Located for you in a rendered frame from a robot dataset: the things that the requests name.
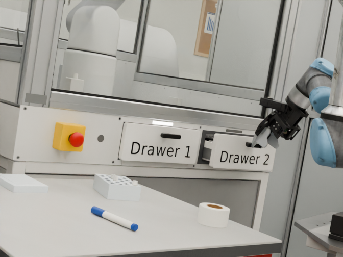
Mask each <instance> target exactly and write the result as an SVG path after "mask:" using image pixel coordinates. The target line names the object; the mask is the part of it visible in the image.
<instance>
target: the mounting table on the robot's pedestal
mask: <svg viewBox="0 0 343 257"><path fill-rule="evenodd" d="M336 213H338V212H328V213H324V214H320V215H317V216H313V217H309V218H305V219H301V220H298V221H295V222H294V226H295V227H297V228H298V229H300V230H301V231H302V232H304V233H305V234H307V235H308V236H310V237H311V238H313V239H314V240H316V241H317V242H319V243H320V244H322V245H323V246H324V247H326V248H327V249H329V250H332V251H335V252H336V257H343V242H341V241H338V240H335V239H331V238H328V236H326V235H322V234H319V233H315V232H312V231H310V230H312V229H315V228H318V227H322V226H325V225H328V224H331V220H332V215H333V214H336Z"/></svg>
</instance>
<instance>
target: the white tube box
mask: <svg viewBox="0 0 343 257"><path fill-rule="evenodd" d="M116 176H118V175H116ZM132 182H133V181H132V180H130V179H128V178H127V177H125V176H118V181H113V180H112V179H111V175H106V174H95V176H94V183H93V188H94V189H95V190H96V191H98V192H99V193H100V194H101V195H102V196H104V197H105V198H106V199H110V200H125V201H139V199H140V193H141V186H140V185H138V184H137V186H134V185H132Z"/></svg>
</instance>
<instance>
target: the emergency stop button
mask: <svg viewBox="0 0 343 257"><path fill-rule="evenodd" d="M69 141H70V144H71V145H72V146H73V147H80V146H81V145H82V144H83V142H84V136H83V135H82V134H81V133H79V132H75V133H73V134H72V135H71V136H70V139H69Z"/></svg>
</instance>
